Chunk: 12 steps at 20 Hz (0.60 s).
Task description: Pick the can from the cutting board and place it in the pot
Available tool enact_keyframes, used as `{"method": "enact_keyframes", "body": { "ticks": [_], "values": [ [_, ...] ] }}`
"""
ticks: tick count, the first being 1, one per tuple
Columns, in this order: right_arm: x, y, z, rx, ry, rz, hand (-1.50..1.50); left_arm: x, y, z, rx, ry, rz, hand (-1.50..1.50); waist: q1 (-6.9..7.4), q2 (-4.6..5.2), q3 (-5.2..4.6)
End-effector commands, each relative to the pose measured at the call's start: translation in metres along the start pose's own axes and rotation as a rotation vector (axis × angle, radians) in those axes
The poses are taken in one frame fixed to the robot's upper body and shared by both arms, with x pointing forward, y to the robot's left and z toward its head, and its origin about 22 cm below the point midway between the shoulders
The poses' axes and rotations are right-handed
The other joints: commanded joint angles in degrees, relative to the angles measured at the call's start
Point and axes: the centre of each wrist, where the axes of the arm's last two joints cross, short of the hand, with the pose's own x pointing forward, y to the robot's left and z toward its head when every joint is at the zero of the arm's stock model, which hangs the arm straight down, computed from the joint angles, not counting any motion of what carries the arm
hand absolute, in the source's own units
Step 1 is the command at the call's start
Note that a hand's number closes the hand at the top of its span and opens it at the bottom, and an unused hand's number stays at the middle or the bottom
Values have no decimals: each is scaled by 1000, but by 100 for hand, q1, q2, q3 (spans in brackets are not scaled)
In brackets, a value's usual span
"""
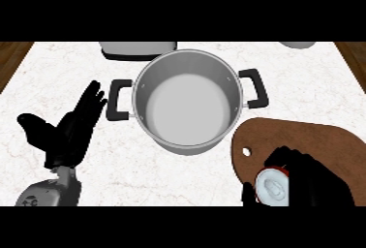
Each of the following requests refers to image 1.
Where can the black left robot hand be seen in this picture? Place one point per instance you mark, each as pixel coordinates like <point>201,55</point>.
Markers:
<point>71,132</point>

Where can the red can with pale lid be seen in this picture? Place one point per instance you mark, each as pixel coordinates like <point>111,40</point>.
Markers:
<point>272,187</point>

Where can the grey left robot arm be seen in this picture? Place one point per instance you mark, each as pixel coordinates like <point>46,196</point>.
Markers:
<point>52,190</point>

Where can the brown wooden cutting board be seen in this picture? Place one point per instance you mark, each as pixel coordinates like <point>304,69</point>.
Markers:
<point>310,142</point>

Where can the pale grey round object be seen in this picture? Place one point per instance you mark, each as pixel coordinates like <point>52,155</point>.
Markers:
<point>297,45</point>

